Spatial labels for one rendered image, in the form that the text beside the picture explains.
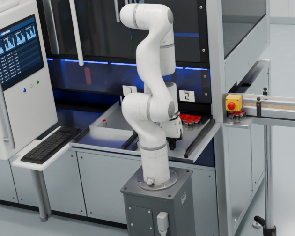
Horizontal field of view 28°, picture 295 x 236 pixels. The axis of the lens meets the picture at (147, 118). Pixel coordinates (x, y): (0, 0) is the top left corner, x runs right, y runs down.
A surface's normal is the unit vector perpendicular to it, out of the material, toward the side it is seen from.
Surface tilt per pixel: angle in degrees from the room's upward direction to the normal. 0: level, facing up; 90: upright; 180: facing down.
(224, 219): 90
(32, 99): 90
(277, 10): 90
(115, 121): 0
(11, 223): 0
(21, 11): 90
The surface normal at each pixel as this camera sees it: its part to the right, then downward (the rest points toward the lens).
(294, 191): -0.10, -0.90
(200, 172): -0.42, 0.42
